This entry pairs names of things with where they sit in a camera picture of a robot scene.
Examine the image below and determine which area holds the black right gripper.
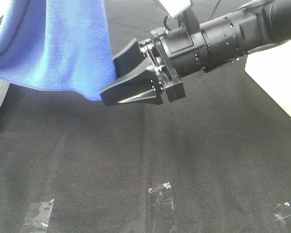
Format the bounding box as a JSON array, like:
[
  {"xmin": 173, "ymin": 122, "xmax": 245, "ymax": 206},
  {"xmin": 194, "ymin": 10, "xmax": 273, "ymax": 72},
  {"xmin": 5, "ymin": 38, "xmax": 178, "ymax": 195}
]
[{"xmin": 100, "ymin": 27, "xmax": 210, "ymax": 106}]

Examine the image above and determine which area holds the blue microfiber towel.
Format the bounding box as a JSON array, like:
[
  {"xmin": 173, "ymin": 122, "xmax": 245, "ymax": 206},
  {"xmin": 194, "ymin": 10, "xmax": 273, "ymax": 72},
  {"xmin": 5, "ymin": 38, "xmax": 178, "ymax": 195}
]
[{"xmin": 0, "ymin": 0, "xmax": 116, "ymax": 101}]

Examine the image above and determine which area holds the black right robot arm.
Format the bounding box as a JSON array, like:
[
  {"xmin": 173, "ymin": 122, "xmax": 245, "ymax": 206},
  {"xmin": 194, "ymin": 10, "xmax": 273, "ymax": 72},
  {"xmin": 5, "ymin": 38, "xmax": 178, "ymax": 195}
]
[{"xmin": 100, "ymin": 0, "xmax": 291, "ymax": 106}]

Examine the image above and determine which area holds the black table cloth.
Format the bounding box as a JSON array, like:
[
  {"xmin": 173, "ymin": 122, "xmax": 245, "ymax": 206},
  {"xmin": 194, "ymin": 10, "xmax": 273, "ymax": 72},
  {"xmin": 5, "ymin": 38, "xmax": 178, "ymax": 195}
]
[{"xmin": 0, "ymin": 0, "xmax": 291, "ymax": 233}]

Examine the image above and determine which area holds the middle clear tape piece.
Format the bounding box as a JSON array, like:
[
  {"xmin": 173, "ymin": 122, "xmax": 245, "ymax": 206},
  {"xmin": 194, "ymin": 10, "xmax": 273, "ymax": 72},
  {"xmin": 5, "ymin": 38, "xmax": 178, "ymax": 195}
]
[{"xmin": 148, "ymin": 182, "xmax": 174, "ymax": 211}]

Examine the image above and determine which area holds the clear tape piece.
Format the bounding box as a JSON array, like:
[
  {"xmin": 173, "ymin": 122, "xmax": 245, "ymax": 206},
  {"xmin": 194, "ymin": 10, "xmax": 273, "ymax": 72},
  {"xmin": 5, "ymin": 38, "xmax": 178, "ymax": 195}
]
[
  {"xmin": 268, "ymin": 202, "xmax": 291, "ymax": 226},
  {"xmin": 20, "ymin": 199, "xmax": 54, "ymax": 233},
  {"xmin": 148, "ymin": 182, "xmax": 174, "ymax": 211}
]

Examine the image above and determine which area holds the cream slotted storage box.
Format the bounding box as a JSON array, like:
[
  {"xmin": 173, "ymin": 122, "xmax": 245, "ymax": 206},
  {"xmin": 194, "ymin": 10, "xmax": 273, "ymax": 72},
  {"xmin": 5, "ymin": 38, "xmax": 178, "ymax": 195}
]
[{"xmin": 245, "ymin": 40, "xmax": 291, "ymax": 117}]

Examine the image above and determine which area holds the left clear tape piece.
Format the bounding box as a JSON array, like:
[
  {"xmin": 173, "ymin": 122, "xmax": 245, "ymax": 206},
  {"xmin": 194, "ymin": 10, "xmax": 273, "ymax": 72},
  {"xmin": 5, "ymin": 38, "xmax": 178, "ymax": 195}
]
[{"xmin": 20, "ymin": 199, "xmax": 54, "ymax": 233}]

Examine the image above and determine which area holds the right clear tape piece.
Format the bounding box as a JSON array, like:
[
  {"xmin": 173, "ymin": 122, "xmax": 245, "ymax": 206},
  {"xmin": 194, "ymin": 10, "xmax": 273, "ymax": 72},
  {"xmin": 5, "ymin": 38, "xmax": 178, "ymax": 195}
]
[{"xmin": 268, "ymin": 202, "xmax": 291, "ymax": 226}]

